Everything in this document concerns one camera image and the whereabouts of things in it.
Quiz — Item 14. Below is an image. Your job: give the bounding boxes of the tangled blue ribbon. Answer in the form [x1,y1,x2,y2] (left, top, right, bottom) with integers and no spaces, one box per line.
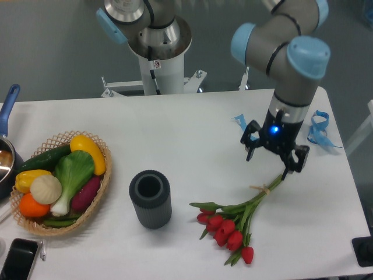
[307,110,342,148]

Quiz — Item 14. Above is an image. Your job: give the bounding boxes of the dark grey ribbed vase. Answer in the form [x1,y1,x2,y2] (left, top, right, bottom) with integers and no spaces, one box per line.
[129,170,172,229]

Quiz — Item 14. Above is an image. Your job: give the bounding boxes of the curled blue ribbon strip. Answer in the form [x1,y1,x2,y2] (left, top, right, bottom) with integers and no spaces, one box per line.
[232,114,247,132]

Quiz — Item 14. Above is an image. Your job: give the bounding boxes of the black smartphone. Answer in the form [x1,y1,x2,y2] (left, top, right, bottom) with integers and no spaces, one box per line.
[1,238,39,280]

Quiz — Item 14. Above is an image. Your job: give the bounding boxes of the cream steamed bun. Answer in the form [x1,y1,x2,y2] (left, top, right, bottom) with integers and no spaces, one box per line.
[30,175,62,205]

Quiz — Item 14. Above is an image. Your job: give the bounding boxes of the yellow bell pepper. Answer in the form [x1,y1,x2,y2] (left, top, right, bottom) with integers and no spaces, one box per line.
[15,169,52,194]

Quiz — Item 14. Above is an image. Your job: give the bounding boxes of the black device at table edge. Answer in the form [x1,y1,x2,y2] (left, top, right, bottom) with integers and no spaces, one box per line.
[351,236,372,267]

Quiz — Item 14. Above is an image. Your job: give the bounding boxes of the woven wicker basket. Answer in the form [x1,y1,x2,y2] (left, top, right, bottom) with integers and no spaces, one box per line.
[9,131,112,236]

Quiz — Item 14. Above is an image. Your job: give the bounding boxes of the white chair frame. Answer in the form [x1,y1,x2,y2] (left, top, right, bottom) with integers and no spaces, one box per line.
[345,100,372,156]

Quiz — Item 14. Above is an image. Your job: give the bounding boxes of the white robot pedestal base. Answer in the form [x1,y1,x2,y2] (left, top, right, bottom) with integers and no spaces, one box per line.
[101,51,207,98]

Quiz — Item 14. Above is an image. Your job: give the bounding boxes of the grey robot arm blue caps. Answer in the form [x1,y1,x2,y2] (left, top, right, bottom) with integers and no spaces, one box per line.
[96,1,330,173]

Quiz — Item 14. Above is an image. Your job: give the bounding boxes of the blue handled saucepan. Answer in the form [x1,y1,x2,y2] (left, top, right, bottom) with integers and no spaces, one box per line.
[1,84,23,199]

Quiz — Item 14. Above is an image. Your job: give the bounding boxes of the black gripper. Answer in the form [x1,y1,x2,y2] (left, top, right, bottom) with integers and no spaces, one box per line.
[240,100,310,180]

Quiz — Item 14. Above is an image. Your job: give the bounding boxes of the green pea pods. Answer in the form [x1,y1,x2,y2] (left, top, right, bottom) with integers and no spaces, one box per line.
[43,214,81,228]

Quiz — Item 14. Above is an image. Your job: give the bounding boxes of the purple sweet potato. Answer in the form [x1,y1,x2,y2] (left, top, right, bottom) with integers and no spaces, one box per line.
[71,176,100,212]

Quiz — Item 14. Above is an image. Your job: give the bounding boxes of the orange fruit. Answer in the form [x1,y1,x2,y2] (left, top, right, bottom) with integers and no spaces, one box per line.
[19,193,50,218]

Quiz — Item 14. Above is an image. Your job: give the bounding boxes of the green cucumber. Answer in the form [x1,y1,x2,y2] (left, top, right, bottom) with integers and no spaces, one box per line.
[18,145,71,173]

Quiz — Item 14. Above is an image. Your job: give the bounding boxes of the green bok choy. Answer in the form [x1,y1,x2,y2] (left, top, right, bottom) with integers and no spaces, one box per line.
[51,150,94,216]

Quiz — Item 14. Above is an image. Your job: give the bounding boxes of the yellow squash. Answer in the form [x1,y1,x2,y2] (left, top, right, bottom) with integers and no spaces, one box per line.
[70,134,106,176]

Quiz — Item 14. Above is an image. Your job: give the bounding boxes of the clear pen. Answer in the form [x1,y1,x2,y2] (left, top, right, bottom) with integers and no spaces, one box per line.
[40,239,47,261]

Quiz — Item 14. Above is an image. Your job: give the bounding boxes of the red tulip bouquet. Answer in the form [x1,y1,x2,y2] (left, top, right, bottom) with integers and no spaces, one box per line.
[189,174,283,266]

